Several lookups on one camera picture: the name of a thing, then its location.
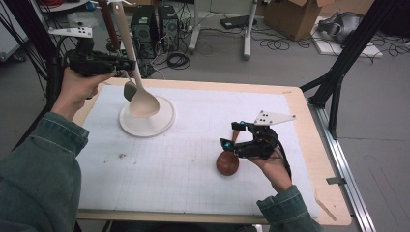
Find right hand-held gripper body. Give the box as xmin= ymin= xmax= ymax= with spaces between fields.
xmin=233 ymin=110 xmax=297 ymax=160

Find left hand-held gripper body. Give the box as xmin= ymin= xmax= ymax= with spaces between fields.
xmin=47 ymin=26 xmax=118 ymax=78

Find dark brown wooden spoon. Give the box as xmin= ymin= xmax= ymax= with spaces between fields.
xmin=216 ymin=130 xmax=241 ymax=177

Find light wooden spoon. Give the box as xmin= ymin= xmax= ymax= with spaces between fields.
xmin=110 ymin=1 xmax=161 ymax=119

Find white hook stand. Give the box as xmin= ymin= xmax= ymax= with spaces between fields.
xmin=90 ymin=0 xmax=177 ymax=138

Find person's right hand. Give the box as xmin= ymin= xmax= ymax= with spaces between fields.
xmin=248 ymin=149 xmax=293 ymax=193

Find person's left hand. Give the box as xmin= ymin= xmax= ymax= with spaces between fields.
xmin=51 ymin=67 xmax=115 ymax=122

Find black computer tower green sticker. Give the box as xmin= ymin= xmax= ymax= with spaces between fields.
xmin=132 ymin=5 xmax=160 ymax=60

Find white grid mat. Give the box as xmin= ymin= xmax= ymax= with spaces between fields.
xmin=76 ymin=84 xmax=321 ymax=218

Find white round table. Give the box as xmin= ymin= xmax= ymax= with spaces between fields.
xmin=38 ymin=0 xmax=98 ymax=14

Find white desk leg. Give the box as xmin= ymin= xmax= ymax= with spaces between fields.
xmin=188 ymin=0 xmax=203 ymax=55
xmin=243 ymin=0 xmax=259 ymax=62

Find grey cabinet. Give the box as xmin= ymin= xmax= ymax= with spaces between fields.
xmin=0 ymin=0 xmax=29 ymax=63

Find thin wooden stick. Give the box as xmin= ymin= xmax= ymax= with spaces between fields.
xmin=314 ymin=196 xmax=338 ymax=222

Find black flat device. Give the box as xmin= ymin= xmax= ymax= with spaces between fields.
xmin=220 ymin=14 xmax=258 ymax=31

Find brown cardboard box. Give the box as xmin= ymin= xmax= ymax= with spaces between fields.
xmin=263 ymin=0 xmax=337 ymax=42
xmin=317 ymin=0 xmax=376 ymax=17

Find white foam board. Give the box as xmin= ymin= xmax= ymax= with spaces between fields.
xmin=310 ymin=15 xmax=385 ymax=60

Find grey plastic device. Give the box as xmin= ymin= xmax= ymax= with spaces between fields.
xmin=317 ymin=12 xmax=365 ymax=44

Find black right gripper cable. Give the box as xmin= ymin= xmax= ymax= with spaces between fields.
xmin=274 ymin=141 xmax=293 ymax=180

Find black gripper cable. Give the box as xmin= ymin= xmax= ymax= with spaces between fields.
xmin=274 ymin=141 xmax=293 ymax=180
xmin=47 ymin=36 xmax=78 ymax=109

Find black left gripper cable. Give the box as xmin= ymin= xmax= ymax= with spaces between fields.
xmin=47 ymin=36 xmax=78 ymax=109

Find coil of black cable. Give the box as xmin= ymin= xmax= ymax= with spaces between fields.
xmin=165 ymin=51 xmax=191 ymax=71

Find red cable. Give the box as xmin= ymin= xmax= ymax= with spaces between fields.
xmin=40 ymin=0 xmax=66 ymax=8

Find black frame stand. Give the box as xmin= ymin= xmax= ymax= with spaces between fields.
xmin=0 ymin=0 xmax=91 ymax=151
xmin=299 ymin=0 xmax=400 ymax=140

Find grey metal bracket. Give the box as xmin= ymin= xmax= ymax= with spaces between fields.
xmin=326 ymin=176 xmax=348 ymax=186

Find loose black floor cables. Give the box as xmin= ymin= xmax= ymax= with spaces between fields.
xmin=250 ymin=27 xmax=323 ymax=51

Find aluminium rail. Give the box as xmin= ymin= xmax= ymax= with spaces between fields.
xmin=307 ymin=100 xmax=377 ymax=232

